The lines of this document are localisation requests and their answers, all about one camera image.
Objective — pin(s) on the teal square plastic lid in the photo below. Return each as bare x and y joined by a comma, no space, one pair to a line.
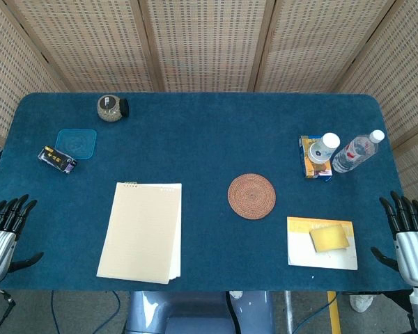
76,143

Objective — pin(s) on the woven bamboo folding screen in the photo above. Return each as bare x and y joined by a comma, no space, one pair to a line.
209,41

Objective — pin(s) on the yellow sponge block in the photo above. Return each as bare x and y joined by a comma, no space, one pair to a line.
329,237

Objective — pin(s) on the glass jar with black lid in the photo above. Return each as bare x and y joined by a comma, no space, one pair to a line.
109,108

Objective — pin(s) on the metal table leg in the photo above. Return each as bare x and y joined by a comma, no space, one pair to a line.
289,313

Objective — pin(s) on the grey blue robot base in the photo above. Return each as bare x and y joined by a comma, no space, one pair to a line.
195,313

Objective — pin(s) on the dark blue table cloth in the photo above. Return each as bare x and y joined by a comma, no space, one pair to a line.
202,139

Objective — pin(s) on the round woven rattan coaster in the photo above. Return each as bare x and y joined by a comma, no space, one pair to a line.
251,196

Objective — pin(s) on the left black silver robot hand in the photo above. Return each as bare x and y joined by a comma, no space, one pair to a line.
0,250

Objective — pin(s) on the white shoe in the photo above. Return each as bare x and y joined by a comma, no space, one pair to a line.
361,302

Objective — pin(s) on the clear plastic water bottle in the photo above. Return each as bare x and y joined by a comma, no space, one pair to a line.
355,151

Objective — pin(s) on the black box with gold print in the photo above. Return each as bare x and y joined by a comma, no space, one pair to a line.
55,159

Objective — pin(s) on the yellow and blue carton box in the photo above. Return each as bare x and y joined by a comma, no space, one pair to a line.
317,169

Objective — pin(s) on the cream notepad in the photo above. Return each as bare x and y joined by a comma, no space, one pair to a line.
139,233

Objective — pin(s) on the floral paper cup stack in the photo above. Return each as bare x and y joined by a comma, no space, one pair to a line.
322,148

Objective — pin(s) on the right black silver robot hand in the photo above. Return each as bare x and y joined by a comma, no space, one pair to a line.
414,254

